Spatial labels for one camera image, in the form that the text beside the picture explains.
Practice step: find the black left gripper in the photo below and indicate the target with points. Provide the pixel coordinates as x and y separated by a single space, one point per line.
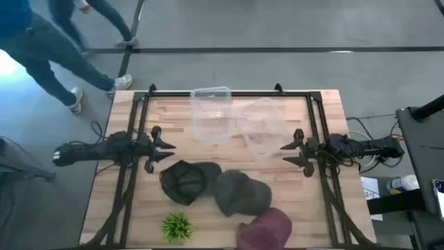
147 147

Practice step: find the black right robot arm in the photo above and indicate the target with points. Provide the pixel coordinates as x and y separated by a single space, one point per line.
364 147

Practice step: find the black bar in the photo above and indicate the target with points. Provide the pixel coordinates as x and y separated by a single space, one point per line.
395 202

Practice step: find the grey stand base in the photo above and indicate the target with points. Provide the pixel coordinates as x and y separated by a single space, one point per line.
21 163

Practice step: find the small green potted plant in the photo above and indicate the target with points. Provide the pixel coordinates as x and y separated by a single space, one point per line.
176 227

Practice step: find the dark grey cap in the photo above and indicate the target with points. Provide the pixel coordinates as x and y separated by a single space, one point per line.
241 194

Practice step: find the black metal table frame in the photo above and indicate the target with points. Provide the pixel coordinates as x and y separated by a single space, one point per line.
314 114

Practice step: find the grey cart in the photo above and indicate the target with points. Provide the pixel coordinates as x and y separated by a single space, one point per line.
421 146

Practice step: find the clear plastic storage bin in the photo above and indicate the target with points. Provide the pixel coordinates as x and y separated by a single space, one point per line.
211 116
262 128

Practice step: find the black mesh cap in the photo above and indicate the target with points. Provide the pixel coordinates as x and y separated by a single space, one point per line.
184 182

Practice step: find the person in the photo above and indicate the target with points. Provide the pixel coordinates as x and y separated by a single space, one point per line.
111 17
45 48

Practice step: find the maroon cap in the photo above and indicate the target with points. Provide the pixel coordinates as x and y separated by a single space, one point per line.
267 229

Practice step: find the white wipes canister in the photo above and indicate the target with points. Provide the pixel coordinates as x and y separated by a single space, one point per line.
402 184

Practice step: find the white paper sheet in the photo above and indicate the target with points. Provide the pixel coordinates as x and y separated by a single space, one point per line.
372 191

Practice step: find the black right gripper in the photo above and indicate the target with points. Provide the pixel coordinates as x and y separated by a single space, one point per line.
310 149

